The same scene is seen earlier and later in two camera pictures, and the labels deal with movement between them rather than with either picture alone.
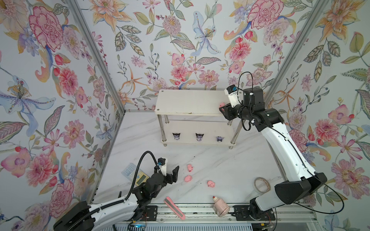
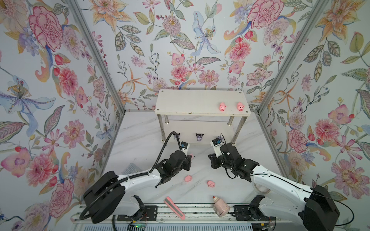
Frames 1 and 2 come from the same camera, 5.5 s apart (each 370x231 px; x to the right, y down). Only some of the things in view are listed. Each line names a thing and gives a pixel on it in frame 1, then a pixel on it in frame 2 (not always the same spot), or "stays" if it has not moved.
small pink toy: [188, 178] stays
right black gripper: [227, 113] -> [213, 158]
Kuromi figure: [199, 136] stays
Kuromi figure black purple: [176, 136] stays
